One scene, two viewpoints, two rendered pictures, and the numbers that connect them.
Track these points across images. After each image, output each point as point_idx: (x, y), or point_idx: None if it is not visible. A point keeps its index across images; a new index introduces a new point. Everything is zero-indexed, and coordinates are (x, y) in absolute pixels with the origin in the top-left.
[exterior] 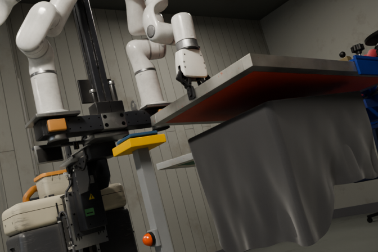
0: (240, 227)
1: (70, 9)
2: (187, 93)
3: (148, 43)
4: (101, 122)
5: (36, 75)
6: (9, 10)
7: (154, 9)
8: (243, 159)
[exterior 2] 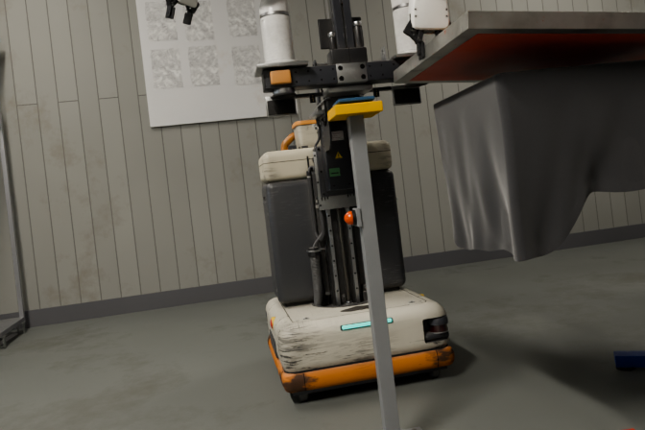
0: (469, 222)
1: None
2: (417, 50)
3: None
4: (335, 75)
5: (264, 16)
6: None
7: None
8: (474, 142)
